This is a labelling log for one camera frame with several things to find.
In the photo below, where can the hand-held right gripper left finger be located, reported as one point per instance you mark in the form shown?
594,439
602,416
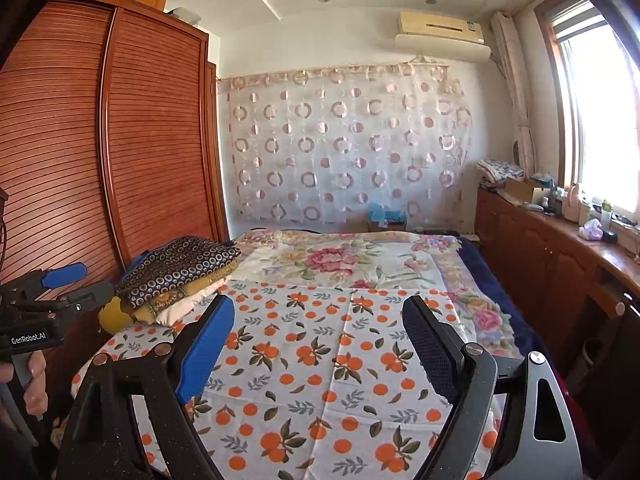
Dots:
205,355

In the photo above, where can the white bundled window curtain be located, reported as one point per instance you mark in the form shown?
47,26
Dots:
517,100

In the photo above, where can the small black box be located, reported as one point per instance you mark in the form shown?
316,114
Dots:
610,236

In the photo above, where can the stack of folded cloths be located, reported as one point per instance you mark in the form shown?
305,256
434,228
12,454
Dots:
497,170

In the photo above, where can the cream folded cloth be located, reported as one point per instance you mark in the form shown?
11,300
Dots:
187,307

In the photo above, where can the cardboard box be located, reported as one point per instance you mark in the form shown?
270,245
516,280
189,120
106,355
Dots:
522,191

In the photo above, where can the white plastic bottle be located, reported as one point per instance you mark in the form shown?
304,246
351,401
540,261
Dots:
573,204

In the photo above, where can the floral blanket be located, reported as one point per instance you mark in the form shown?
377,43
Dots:
350,260

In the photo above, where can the wooden framed window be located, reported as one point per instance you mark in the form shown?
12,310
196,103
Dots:
600,110

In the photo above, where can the person's left hand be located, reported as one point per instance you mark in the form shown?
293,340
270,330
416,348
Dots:
37,385

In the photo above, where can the long wooden cabinet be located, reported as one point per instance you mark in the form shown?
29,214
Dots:
540,260

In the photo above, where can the cream air conditioner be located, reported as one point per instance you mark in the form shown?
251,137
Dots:
440,25

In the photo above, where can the yellow plush toy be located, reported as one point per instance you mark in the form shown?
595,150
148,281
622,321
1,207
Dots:
112,316

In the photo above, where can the blue box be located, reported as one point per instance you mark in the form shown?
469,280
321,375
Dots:
386,217

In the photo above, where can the sheer circle-patterned curtain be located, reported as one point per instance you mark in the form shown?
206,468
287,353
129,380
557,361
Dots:
345,150

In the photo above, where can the navy blue bedspread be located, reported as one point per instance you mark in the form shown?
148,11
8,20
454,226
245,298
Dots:
500,300

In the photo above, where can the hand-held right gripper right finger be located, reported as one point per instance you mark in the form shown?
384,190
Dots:
430,355

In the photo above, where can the green capped bottle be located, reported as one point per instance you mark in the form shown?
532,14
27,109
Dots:
606,212

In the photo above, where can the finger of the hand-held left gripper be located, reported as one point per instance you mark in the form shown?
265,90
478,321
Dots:
90,294
65,275

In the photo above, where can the dark circle-patterned shirt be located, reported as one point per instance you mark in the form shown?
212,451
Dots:
185,265

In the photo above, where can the mustard sunflower print cloth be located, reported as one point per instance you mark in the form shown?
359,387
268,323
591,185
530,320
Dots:
165,302

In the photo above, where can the crumpled white tissue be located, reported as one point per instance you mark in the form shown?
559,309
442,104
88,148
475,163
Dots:
591,230

